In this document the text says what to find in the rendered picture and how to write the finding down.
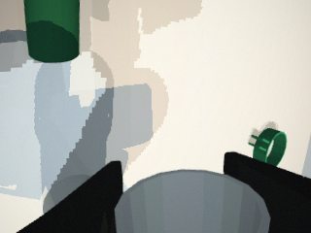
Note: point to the dark green ring with tab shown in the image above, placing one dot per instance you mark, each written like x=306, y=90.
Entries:
x=260, y=148

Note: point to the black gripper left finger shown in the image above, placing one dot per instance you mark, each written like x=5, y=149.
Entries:
x=89, y=209

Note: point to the green cylindrical tube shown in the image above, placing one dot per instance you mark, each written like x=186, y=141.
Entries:
x=53, y=29

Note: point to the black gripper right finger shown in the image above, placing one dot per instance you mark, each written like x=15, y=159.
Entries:
x=286, y=194

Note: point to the grey post with cap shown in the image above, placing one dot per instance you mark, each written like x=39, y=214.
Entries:
x=61, y=189

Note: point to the grey cup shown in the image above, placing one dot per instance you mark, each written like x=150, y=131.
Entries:
x=191, y=201

